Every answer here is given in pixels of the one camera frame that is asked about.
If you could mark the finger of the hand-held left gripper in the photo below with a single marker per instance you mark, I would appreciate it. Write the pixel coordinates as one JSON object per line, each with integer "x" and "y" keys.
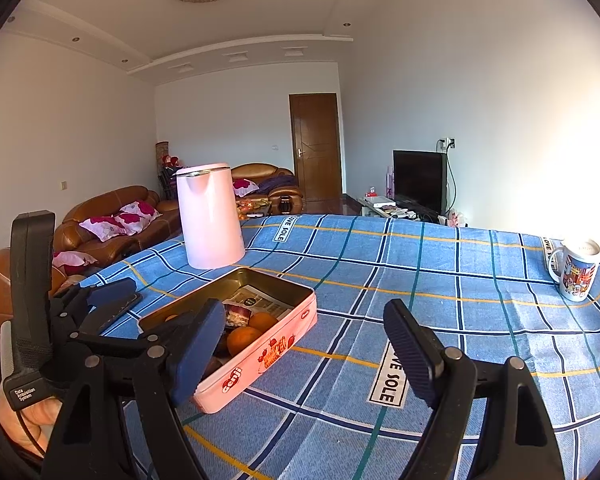
{"x": 112, "y": 292}
{"x": 130, "y": 339}

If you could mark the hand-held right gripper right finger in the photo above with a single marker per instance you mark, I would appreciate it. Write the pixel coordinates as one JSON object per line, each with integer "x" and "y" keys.
{"x": 410, "y": 355}

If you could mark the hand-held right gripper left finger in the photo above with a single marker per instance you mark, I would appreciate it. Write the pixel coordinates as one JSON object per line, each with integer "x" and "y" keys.
{"x": 200, "y": 350}

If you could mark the large orange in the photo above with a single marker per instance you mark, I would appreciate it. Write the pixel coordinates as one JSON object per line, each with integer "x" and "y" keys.
{"x": 242, "y": 338}

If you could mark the pink tin box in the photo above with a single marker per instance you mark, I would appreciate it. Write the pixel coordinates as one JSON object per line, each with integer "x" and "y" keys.
{"x": 260, "y": 365}

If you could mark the person's left hand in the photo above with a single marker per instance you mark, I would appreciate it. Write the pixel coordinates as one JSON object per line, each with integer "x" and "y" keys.
{"x": 25, "y": 425}

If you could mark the pink flowered cushion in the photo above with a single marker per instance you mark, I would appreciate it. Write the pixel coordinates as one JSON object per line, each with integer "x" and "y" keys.
{"x": 72, "y": 260}
{"x": 105, "y": 226}
{"x": 244, "y": 186}
{"x": 140, "y": 211}

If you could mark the printed paper leaflet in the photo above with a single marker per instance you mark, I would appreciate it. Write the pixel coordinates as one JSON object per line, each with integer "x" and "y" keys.
{"x": 265, "y": 302}

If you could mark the blue plaid tablecloth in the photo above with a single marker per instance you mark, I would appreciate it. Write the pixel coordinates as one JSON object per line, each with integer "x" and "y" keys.
{"x": 430, "y": 270}

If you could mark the long brown leather sofa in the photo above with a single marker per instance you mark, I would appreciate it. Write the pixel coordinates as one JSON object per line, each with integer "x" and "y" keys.
{"x": 110, "y": 197}

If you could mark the pale pink kettle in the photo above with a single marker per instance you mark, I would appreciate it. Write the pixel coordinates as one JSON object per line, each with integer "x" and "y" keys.
{"x": 210, "y": 220}

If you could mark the glass coffee table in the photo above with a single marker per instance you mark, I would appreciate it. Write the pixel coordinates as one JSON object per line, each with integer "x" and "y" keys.
{"x": 252, "y": 208}

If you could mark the low television stand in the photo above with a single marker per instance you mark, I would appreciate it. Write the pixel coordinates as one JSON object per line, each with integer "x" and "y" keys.
{"x": 380, "y": 205}

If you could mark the black television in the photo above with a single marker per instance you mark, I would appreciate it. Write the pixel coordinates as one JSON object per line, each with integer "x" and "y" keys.
{"x": 420, "y": 180}

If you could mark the purple blanket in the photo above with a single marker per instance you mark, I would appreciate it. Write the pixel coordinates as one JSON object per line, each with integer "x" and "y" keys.
{"x": 277, "y": 182}

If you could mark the white printed mug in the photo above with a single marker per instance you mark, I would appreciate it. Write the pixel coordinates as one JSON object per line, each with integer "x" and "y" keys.
{"x": 577, "y": 275}

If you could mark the dark brown room door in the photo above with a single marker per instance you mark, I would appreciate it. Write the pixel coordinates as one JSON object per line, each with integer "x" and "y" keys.
{"x": 315, "y": 145}

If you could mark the white wall socket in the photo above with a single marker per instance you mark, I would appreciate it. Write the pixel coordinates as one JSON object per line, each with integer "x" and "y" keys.
{"x": 449, "y": 142}

